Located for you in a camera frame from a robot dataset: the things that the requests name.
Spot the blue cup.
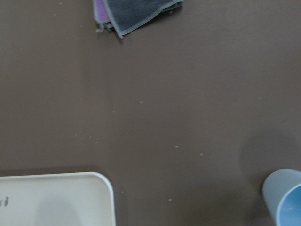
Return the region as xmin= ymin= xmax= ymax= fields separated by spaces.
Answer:
xmin=262 ymin=169 xmax=301 ymax=226

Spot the cream rabbit tray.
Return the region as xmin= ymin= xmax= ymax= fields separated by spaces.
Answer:
xmin=0 ymin=172 xmax=116 ymax=226

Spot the grey folded cloth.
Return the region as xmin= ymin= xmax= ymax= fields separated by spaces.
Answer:
xmin=104 ymin=0 xmax=183 ymax=39

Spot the purple cloth under grey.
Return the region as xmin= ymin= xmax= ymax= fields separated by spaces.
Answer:
xmin=92 ymin=0 xmax=111 ymax=32

